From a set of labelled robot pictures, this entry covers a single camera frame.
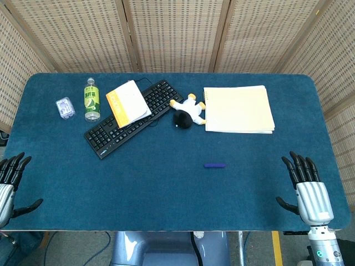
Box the black computer keyboard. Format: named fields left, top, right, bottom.
left=84, top=79, right=185, bottom=160

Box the white black plush toy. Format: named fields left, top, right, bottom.
left=169, top=93, right=207, bottom=130

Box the small clear plastic box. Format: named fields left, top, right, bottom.
left=55, top=96, right=76, bottom=120

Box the yellow floor tape strip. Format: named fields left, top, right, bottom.
left=271, top=231, right=283, bottom=266

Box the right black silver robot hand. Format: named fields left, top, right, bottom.
left=275, top=151, right=334, bottom=226

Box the woven bamboo folding screen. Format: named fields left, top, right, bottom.
left=0, top=0, right=355, bottom=207

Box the yellow white booklet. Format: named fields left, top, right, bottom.
left=105, top=80, right=153, bottom=129

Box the cream spiral notebook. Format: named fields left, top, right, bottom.
left=203, top=85, right=276, bottom=135

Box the blue-grey robot torso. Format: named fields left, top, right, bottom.
left=110, top=231, right=231, bottom=266

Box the green label tea bottle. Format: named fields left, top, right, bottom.
left=83, top=77, right=101, bottom=122

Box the blue felt table mat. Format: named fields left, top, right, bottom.
left=2, top=72, right=352, bottom=232

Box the thin black keyboard cable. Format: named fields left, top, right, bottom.
left=135, top=76, right=154, bottom=87

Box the metal table leg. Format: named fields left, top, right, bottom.
left=237, top=231, right=246, bottom=266

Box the blue floor cable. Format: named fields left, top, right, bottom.
left=90, top=232, right=112, bottom=266

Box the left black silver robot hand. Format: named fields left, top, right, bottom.
left=0, top=151, right=44, bottom=228

